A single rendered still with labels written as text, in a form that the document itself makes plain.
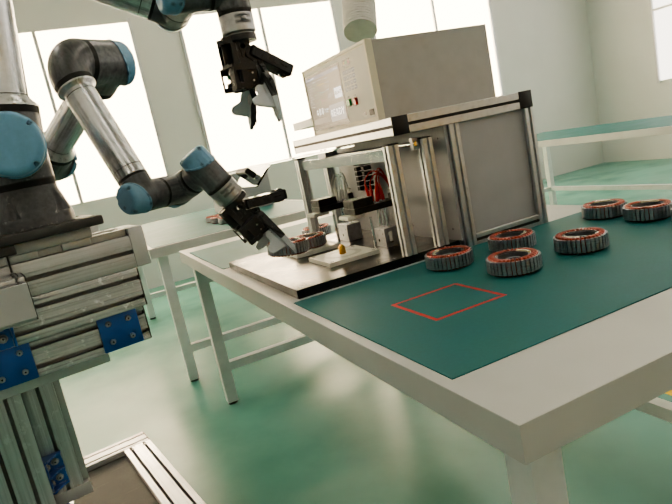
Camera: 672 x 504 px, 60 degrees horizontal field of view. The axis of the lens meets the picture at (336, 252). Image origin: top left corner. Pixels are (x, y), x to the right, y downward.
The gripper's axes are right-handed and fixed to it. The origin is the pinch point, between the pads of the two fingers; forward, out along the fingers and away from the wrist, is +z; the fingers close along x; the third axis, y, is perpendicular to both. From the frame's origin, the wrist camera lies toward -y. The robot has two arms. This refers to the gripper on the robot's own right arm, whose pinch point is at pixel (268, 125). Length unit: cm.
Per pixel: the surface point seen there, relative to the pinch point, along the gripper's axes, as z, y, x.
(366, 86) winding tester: -5.6, -32.5, -3.4
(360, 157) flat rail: 12.1, -29.7, -8.1
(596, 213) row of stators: 38, -72, 31
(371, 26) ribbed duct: -42, -119, -104
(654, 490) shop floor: 115, -71, 39
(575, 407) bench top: 41, 11, 81
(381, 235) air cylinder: 34.7, -32.5, -9.2
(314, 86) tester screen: -11, -37, -36
